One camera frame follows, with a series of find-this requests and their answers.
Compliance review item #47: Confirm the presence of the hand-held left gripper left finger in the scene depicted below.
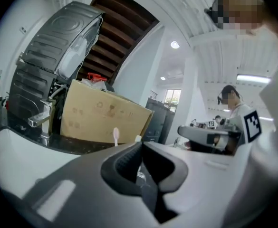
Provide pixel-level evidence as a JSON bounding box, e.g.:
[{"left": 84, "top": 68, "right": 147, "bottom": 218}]
[{"left": 12, "top": 141, "right": 160, "bottom": 228}]

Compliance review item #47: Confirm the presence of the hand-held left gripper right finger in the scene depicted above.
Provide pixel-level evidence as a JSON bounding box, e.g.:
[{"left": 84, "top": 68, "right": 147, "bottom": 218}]
[{"left": 143, "top": 142, "right": 272, "bottom": 228}]

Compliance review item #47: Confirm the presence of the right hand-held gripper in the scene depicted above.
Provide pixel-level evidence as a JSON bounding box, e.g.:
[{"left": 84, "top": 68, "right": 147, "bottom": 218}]
[{"left": 178, "top": 109, "right": 263, "bottom": 155}]

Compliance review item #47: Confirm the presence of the clear glass cup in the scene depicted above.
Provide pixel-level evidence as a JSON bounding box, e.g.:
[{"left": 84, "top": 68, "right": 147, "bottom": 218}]
[{"left": 135, "top": 164, "right": 153, "bottom": 194}]

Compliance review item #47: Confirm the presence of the pink toothbrush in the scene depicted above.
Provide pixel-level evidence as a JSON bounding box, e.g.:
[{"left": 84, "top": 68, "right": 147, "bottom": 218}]
[{"left": 112, "top": 127, "right": 120, "bottom": 147}]

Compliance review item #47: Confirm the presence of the bright window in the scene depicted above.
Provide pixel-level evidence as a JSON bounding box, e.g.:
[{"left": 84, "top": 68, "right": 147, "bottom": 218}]
[{"left": 164, "top": 89, "right": 182, "bottom": 114}]

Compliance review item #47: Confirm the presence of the dark grey cabinet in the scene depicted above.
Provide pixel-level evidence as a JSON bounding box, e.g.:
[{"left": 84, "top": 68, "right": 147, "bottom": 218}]
[{"left": 145, "top": 97, "right": 175, "bottom": 145}]

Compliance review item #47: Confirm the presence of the black marble vanity counter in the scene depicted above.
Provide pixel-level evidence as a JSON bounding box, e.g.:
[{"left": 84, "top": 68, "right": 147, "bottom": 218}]
[{"left": 0, "top": 113, "right": 120, "bottom": 155}]

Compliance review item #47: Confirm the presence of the white sink basin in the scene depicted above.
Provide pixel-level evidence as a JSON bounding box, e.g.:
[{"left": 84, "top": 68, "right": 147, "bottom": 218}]
[{"left": 0, "top": 128, "right": 82, "bottom": 199}]

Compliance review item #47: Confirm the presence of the large cardboard box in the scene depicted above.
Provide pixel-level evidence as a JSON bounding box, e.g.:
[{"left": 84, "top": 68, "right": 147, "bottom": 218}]
[{"left": 59, "top": 79, "right": 155, "bottom": 144}]

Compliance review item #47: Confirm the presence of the chrome faucet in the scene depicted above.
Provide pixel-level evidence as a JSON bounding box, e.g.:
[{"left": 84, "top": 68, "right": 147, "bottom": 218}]
[{"left": 27, "top": 98, "right": 57, "bottom": 140}]

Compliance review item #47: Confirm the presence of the long tube ceiling light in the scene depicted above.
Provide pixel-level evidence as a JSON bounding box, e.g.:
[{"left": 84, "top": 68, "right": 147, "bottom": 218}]
[{"left": 236, "top": 73, "right": 272, "bottom": 85}]

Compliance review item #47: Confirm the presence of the clear plastic bag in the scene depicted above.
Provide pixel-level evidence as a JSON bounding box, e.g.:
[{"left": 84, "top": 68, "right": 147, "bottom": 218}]
[{"left": 81, "top": 78, "right": 107, "bottom": 93}]

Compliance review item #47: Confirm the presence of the dark wooden staircase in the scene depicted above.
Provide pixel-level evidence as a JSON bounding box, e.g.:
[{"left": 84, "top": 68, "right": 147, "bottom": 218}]
[{"left": 78, "top": 0, "right": 160, "bottom": 84}]

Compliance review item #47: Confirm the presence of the person's head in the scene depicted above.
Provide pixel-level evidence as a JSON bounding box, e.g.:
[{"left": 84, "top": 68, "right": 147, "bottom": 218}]
[{"left": 214, "top": 0, "right": 278, "bottom": 40}]

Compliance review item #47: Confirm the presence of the red plastic handle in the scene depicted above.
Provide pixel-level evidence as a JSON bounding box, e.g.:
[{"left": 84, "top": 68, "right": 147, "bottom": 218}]
[{"left": 86, "top": 72, "right": 106, "bottom": 82}]

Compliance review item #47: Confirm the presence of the black head-worn camera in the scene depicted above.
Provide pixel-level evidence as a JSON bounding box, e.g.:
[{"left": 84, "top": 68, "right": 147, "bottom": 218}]
[{"left": 204, "top": 0, "right": 225, "bottom": 30}]

